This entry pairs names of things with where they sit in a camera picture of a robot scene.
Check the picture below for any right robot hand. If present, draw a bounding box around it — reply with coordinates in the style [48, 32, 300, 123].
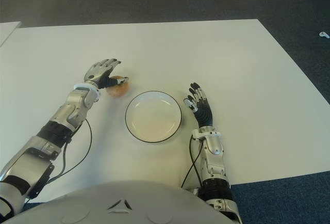
[183, 82, 215, 129]

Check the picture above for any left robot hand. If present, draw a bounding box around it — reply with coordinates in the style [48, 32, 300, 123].
[83, 58, 129, 89]

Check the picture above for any grey robot torso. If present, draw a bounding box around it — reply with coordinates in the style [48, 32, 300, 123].
[1, 179, 232, 224]

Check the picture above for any white plate with black rim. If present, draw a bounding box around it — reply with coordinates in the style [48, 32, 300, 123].
[125, 88, 185, 143]

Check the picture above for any white side table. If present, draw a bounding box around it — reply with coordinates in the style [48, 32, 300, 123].
[0, 21, 22, 48]

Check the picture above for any yellow red apple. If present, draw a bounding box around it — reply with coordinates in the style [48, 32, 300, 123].
[106, 75, 130, 98]

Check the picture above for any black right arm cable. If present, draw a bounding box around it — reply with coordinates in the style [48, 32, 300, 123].
[180, 135, 204, 189]

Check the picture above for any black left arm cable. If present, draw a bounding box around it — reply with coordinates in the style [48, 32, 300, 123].
[48, 117, 93, 184]

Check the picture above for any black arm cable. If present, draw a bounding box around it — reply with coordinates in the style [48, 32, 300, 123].
[180, 135, 204, 189]
[48, 117, 93, 184]

